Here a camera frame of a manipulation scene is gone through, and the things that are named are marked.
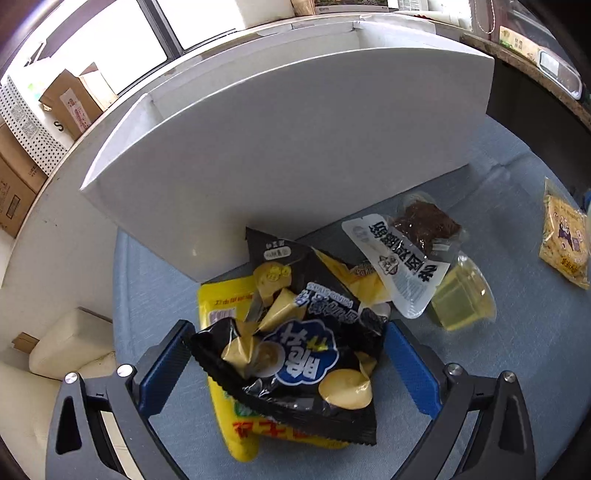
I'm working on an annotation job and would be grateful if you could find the white packet with dark jerky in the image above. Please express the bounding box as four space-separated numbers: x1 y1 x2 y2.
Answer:
342 191 469 319

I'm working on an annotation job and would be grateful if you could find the brown cardboard piece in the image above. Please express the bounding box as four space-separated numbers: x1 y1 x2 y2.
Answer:
11 332 40 354

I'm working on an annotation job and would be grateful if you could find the polka dot paper bag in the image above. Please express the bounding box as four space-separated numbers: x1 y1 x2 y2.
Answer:
0 74 70 176

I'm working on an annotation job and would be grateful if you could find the blue tablecloth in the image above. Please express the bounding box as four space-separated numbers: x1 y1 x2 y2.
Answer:
113 113 591 480

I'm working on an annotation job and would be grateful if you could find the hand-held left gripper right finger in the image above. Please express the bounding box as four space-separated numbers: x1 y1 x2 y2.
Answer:
383 320 536 480

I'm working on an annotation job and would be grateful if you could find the yellow jelly cup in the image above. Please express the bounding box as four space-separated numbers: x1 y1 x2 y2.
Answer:
427 251 497 333

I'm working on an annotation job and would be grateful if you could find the black potato chip bag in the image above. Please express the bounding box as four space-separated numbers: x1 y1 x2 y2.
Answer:
190 226 391 446

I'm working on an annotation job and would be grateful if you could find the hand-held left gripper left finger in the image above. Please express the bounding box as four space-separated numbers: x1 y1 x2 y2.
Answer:
46 318 197 480

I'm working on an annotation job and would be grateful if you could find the cream tissue pack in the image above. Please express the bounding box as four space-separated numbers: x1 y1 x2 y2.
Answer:
499 25 546 58

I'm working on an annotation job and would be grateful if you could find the dark cabinet with marble top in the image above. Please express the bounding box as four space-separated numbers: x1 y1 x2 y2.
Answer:
462 32 591 185

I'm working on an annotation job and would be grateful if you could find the dark window frame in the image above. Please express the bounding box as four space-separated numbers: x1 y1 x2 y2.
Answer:
139 0 241 61

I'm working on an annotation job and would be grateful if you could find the small cardboard box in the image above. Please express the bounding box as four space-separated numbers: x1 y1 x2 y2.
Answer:
39 62 118 139

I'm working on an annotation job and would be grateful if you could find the yellow noodle snack packet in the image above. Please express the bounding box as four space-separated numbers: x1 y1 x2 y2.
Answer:
539 178 591 291

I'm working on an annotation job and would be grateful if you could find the white hanging cord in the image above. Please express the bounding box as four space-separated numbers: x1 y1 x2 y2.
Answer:
470 0 497 35

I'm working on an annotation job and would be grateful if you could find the white foam box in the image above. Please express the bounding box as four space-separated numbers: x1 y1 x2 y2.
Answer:
210 0 296 28

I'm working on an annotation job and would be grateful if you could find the cream sofa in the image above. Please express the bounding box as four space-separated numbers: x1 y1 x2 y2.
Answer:
0 307 116 480

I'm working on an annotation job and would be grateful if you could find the white rounded device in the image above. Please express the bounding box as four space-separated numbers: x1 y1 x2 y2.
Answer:
538 50 583 100

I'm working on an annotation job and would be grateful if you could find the large cardboard box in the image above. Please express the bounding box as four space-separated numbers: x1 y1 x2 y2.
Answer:
0 124 47 238

